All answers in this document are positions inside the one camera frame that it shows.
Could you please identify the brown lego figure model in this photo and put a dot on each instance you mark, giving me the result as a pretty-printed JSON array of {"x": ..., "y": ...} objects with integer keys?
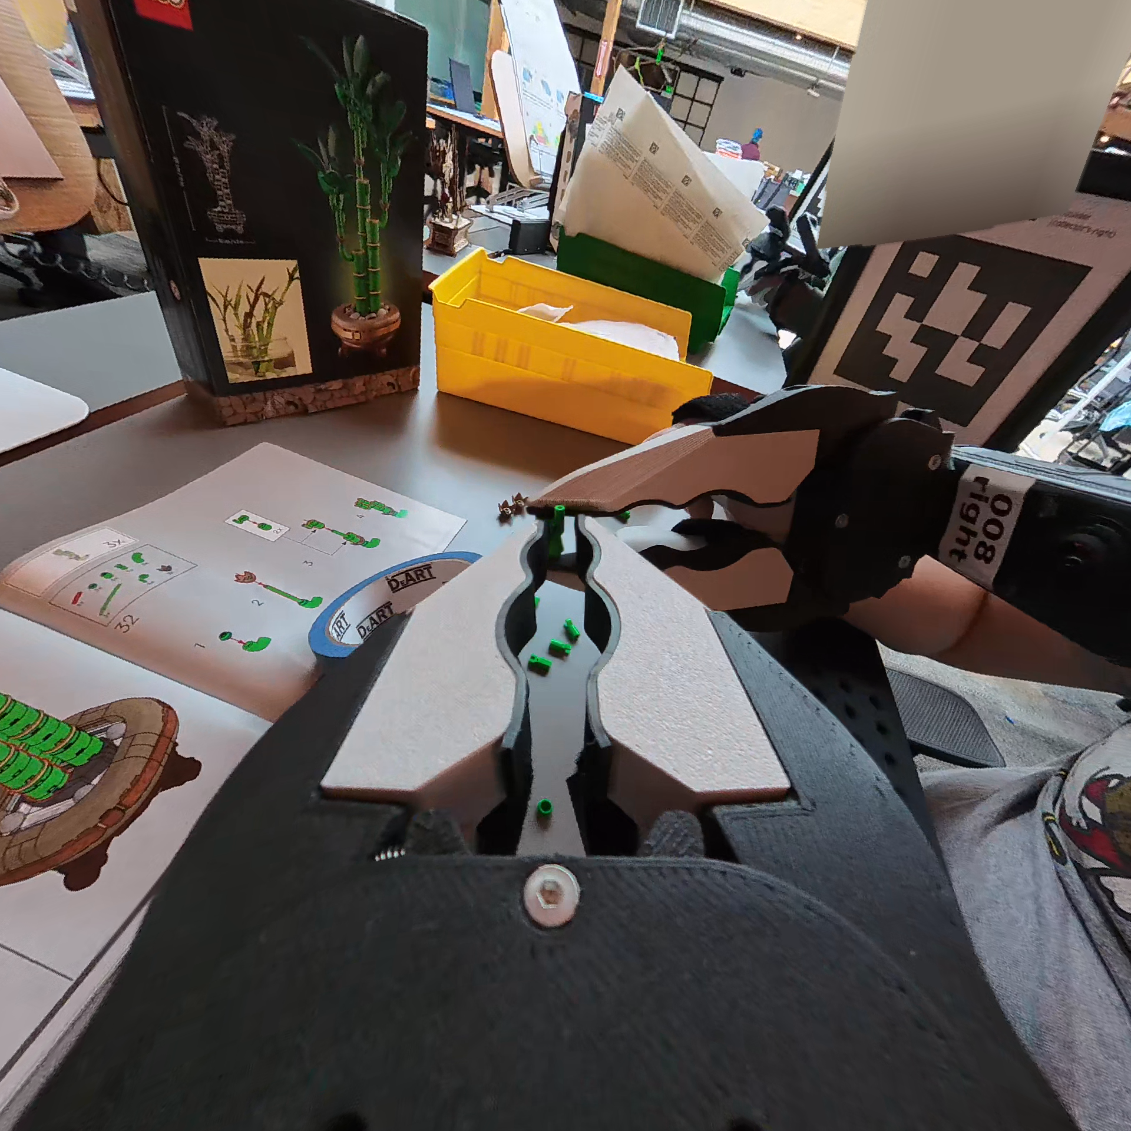
[{"x": 449, "y": 226}]

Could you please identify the small black desk device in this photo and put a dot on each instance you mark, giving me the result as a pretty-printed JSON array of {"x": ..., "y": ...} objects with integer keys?
[{"x": 528, "y": 234}]

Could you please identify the dark slim cardboard box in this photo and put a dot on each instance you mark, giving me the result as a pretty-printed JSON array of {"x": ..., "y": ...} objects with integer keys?
[{"x": 566, "y": 169}]

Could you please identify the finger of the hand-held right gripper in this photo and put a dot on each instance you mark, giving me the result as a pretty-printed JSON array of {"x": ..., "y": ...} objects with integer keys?
[
  {"x": 751, "y": 584},
  {"x": 672, "y": 469}
]

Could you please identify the black framed marker sign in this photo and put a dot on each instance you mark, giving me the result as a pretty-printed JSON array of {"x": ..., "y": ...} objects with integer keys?
[{"x": 955, "y": 328}]

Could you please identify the black lego set box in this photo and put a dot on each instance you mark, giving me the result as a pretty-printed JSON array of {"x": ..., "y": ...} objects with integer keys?
[{"x": 266, "y": 134}]

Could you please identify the white printed paper bags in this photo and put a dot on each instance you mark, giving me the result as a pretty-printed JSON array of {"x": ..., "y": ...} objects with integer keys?
[{"x": 655, "y": 178}]

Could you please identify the white stand base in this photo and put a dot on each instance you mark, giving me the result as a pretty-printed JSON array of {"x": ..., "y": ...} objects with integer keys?
[{"x": 36, "y": 411}]

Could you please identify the white poster board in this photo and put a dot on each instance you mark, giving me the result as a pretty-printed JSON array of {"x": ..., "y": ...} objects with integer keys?
[{"x": 566, "y": 53}]

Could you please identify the blue masking tape roll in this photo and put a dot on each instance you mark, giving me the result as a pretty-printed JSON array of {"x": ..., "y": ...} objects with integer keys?
[{"x": 330, "y": 632}]

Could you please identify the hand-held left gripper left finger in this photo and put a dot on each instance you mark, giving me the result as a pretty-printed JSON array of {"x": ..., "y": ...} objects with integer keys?
[{"x": 416, "y": 707}]

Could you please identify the crumpled white paper bag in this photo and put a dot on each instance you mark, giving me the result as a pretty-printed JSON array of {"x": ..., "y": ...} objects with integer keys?
[{"x": 618, "y": 334}]

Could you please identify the scattered green lego pieces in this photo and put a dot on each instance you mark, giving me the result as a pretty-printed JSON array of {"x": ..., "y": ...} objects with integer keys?
[{"x": 538, "y": 665}]

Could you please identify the yellow plastic bin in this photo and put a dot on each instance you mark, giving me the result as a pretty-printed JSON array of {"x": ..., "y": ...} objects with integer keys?
[{"x": 549, "y": 373}]

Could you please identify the green lego stem assembly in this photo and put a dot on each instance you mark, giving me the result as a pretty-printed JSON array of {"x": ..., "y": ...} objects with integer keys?
[{"x": 557, "y": 530}]

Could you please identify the green plastic bin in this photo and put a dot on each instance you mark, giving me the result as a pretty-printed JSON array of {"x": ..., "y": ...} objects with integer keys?
[{"x": 636, "y": 274}]

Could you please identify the lego instruction booklet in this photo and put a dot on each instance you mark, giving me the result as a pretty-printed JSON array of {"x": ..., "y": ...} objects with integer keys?
[{"x": 178, "y": 550}]

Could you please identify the person's right forearm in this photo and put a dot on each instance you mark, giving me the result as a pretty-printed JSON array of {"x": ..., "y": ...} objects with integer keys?
[{"x": 928, "y": 611}]

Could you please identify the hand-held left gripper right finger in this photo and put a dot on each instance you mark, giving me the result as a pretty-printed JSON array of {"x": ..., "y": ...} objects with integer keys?
[{"x": 690, "y": 707}]

